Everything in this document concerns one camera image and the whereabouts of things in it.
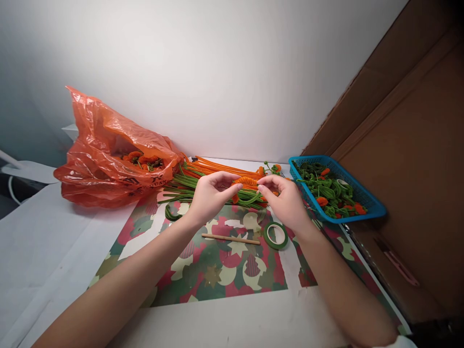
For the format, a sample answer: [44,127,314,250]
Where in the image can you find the person's left hand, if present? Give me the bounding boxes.
[187,171,243,228]

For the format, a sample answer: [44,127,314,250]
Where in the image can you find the person's right hand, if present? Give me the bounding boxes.
[258,175,313,238]

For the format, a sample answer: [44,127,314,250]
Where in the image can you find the bent orange pipe cleaner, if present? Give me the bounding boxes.
[231,176,260,204]

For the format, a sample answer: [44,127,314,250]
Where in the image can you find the bundle of straight green pipe cleaners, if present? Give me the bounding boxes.
[160,161,277,212]

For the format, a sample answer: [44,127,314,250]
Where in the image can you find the bundle of straight orange pipe cleaners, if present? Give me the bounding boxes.
[188,155,292,197]

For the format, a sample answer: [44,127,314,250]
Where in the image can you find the curled green pipe cleaner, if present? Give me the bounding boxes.
[164,201,193,222]

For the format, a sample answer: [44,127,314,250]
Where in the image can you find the green floral tape roll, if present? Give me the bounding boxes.
[263,221,290,250]

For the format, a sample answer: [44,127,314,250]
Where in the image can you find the small orange green flower stem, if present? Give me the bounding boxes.
[258,160,291,181]

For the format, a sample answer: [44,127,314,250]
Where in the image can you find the heap of green orange stems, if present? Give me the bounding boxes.
[294,161,369,220]

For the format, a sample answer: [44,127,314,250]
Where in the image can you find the wooden stick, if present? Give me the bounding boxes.
[201,233,261,246]

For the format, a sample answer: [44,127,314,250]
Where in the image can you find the camouflage patterned paper sheet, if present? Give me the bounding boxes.
[88,200,413,336]

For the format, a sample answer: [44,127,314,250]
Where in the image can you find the pile of pipe cleaner flowers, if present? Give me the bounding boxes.
[116,150,172,172]

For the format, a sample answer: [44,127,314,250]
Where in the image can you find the blue plastic basket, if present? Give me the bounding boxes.
[288,155,387,224]

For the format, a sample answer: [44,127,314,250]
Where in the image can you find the orange plastic bag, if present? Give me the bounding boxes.
[53,85,185,210]

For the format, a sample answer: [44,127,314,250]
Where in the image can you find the pink thread snips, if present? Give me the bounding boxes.
[374,236,421,288]

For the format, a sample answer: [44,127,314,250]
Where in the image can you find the brown cardboard box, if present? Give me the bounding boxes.
[300,0,464,329]

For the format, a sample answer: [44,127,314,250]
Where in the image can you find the white curved object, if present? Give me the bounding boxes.
[0,147,55,205]

